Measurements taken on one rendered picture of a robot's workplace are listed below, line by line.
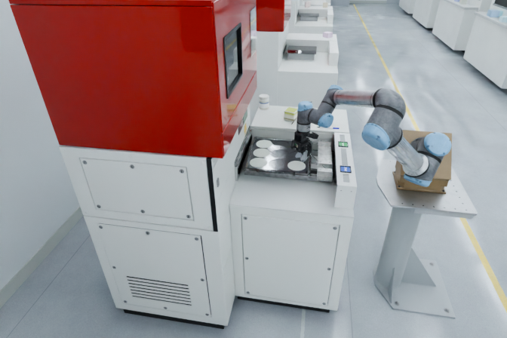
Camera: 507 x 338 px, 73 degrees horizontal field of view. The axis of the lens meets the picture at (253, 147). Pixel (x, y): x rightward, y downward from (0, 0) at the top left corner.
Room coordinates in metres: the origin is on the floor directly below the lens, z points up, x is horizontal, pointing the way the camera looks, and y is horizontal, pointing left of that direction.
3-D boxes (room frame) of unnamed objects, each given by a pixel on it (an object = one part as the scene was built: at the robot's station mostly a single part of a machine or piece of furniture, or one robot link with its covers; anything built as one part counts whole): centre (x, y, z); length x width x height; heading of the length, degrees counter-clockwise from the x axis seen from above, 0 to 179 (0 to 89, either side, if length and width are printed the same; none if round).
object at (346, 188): (1.58, -0.50, 0.89); 0.55 x 0.09 x 0.14; 169
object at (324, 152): (1.68, -0.42, 0.87); 0.36 x 0.08 x 0.03; 169
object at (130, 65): (1.63, 0.41, 1.52); 0.81 x 0.75 x 0.59; 169
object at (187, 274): (1.63, 0.44, 0.41); 0.82 x 0.71 x 0.82; 169
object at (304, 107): (1.61, -0.27, 1.21); 0.09 x 0.08 x 0.11; 45
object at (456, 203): (1.52, -0.91, 0.75); 0.45 x 0.44 x 0.13; 79
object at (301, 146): (1.61, -0.26, 1.05); 0.09 x 0.08 x 0.12; 132
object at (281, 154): (1.72, -0.15, 0.90); 0.34 x 0.34 x 0.01; 79
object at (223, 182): (1.57, 0.10, 1.02); 0.82 x 0.03 x 0.40; 169
